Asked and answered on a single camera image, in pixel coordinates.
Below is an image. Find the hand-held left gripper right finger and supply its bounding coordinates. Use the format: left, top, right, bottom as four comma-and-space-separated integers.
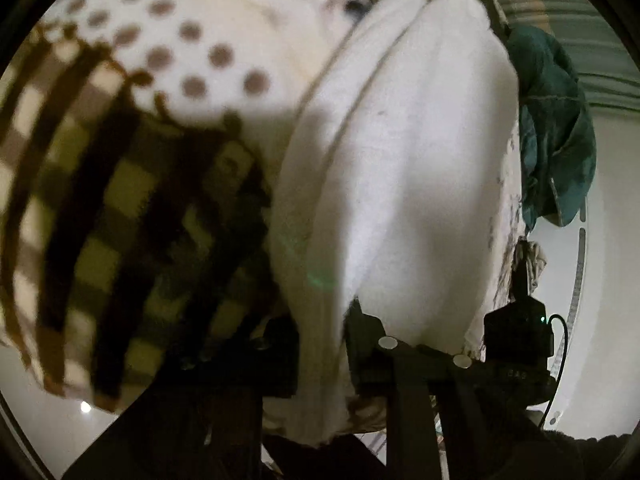
344, 299, 482, 480

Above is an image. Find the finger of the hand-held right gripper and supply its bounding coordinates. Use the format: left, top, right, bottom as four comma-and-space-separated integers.
512, 252, 532, 306

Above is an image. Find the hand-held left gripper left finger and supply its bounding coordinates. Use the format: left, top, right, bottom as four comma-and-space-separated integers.
167, 316, 301, 480

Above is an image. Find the teal garment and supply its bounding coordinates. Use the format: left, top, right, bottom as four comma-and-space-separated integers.
506, 24, 597, 227

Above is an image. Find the brown checkered cloth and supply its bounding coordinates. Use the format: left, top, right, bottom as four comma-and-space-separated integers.
0, 25, 281, 413

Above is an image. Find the white polka dot cloth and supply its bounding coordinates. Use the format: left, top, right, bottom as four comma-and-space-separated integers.
37, 0, 416, 171

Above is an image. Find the black cable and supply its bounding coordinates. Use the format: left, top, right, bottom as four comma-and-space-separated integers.
538, 313, 572, 430

